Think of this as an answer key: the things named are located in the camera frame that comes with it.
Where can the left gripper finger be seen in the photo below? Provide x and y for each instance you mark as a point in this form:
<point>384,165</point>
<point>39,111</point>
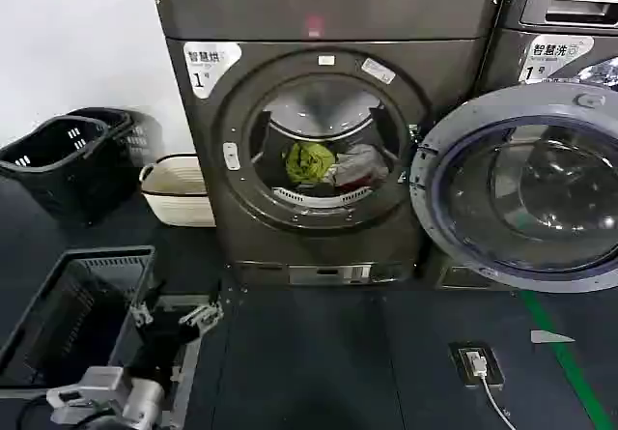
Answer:
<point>202,315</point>
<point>144,313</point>

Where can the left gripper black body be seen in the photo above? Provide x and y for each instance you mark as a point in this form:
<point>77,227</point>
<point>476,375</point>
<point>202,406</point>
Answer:
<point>161,348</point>

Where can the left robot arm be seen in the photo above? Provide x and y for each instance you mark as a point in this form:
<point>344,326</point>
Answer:
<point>125,396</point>

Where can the grey plastic crate basket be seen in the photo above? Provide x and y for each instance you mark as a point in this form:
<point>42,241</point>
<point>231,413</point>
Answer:
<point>29,314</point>

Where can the white plastic basket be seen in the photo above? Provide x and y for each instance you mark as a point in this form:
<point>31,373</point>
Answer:
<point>178,193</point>

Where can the large black plastic laundry basket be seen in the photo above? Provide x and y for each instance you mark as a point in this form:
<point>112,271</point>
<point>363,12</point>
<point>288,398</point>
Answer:
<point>58,169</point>

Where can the green garment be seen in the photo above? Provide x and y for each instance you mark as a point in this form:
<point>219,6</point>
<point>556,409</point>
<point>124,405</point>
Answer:
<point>309,162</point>

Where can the red garment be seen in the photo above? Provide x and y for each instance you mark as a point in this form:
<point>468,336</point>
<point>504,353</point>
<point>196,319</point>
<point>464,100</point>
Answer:
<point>355,184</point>

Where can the white and grey garment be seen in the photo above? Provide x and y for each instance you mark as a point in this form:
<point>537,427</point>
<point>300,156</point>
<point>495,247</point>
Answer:
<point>359,162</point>

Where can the floor power socket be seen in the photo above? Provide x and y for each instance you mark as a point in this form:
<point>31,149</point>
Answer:
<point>475,364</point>

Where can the grey dryer with open drum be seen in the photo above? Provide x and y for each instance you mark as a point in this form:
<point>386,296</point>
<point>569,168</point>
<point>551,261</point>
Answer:
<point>309,9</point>

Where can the round glass dryer door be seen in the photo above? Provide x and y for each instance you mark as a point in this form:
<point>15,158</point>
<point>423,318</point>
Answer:
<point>526,193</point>

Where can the grey washing machine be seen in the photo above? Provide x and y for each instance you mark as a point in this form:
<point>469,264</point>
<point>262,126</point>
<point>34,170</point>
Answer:
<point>555,29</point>

